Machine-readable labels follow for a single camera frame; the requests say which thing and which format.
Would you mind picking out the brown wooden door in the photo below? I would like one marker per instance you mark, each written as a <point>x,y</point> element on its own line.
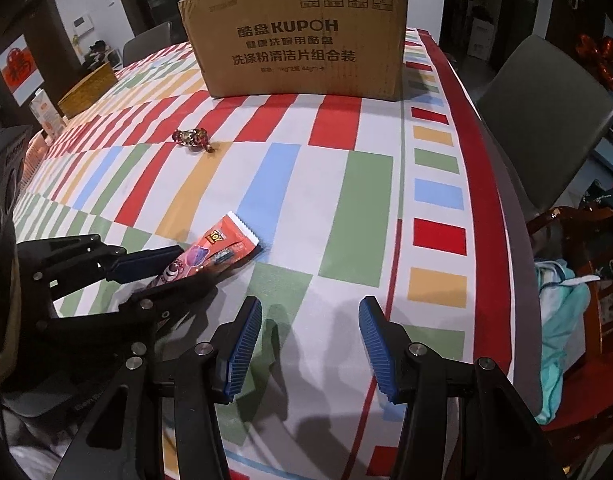
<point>51,40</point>

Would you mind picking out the teal cloth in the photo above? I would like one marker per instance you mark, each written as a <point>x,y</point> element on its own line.
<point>561,310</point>

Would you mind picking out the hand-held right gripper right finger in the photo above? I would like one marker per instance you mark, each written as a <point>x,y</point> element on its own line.
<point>379,350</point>

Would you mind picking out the white wall panel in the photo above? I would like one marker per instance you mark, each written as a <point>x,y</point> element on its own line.
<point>82,25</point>

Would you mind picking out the colourful checkered tablecloth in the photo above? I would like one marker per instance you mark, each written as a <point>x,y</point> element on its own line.
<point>336,185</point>

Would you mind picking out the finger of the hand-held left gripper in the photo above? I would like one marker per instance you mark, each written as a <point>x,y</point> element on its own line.
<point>181,295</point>
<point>141,262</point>

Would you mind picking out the grey chair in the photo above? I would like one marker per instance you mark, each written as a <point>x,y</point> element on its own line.
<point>546,110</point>
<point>151,42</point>

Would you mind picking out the brown cardboard box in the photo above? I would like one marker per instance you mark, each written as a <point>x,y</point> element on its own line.
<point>296,60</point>

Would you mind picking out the pink ribbed basket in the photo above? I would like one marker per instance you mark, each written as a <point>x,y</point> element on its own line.
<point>34,155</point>

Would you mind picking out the red wall poster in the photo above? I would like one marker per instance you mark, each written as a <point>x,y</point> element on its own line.
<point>19,67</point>

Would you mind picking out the orange white carton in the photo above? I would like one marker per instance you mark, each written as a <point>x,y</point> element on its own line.
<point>44,110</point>

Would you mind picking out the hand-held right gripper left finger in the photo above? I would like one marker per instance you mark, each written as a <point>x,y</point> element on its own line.
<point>241,350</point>

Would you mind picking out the red cartoon print snack packet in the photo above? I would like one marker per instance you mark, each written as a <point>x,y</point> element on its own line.
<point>221,245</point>

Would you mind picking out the red bow ornament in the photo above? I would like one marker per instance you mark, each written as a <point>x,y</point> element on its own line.
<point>594,57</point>

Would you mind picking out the brown gold wrapped candy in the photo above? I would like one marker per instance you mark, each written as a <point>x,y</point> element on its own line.
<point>191,137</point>

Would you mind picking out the white box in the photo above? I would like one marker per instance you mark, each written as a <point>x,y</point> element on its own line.
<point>480,40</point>

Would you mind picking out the gold woven basket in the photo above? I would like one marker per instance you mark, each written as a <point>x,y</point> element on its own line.
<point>86,92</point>

